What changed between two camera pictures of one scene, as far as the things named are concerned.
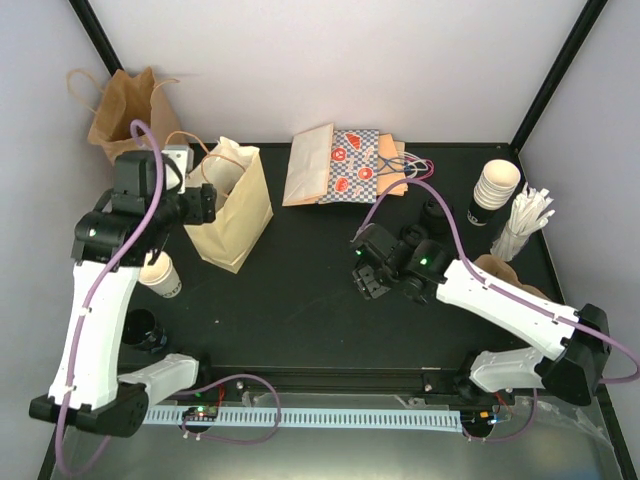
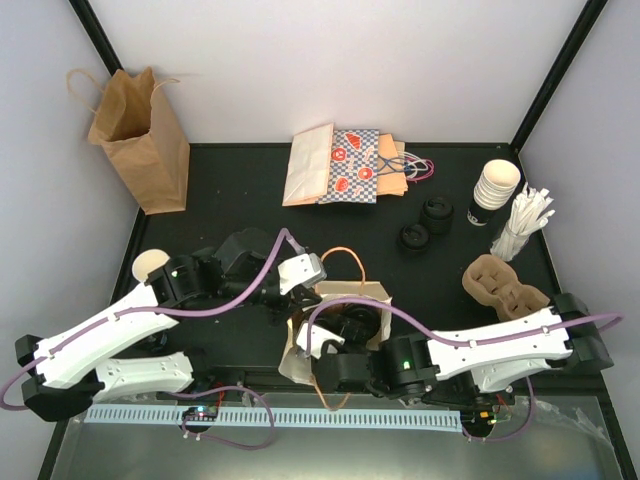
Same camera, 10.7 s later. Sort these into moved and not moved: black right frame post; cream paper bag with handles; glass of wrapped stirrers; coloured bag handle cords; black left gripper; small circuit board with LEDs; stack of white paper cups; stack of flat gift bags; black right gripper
Moved: black left gripper; cream paper bag with handles; black right gripper
Not moved: stack of flat gift bags; glass of wrapped stirrers; small circuit board with LEDs; coloured bag handle cords; black right frame post; stack of white paper cups
